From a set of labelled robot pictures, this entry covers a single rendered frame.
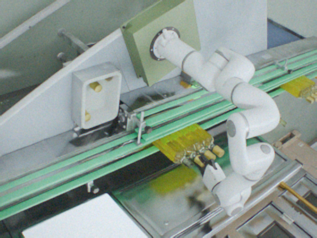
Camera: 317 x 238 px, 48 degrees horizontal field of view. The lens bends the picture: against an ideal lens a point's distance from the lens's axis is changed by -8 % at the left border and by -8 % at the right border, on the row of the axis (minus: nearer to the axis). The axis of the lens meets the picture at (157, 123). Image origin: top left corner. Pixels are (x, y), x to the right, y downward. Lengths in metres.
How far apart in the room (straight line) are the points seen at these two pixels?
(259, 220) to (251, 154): 0.61
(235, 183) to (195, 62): 0.45
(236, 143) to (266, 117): 0.12
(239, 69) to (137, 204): 0.69
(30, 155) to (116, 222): 0.43
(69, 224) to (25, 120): 0.43
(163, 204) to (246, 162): 0.55
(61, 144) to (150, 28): 0.57
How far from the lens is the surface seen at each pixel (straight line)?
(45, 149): 1.52
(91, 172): 1.55
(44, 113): 1.49
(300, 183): 1.99
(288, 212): 1.78
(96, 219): 1.51
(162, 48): 1.49
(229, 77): 1.26
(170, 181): 1.69
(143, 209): 1.56
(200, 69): 1.37
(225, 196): 1.34
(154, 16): 1.48
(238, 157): 1.15
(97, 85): 1.47
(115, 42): 1.51
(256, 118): 1.14
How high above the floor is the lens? 1.84
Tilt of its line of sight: 34 degrees down
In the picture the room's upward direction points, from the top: 130 degrees clockwise
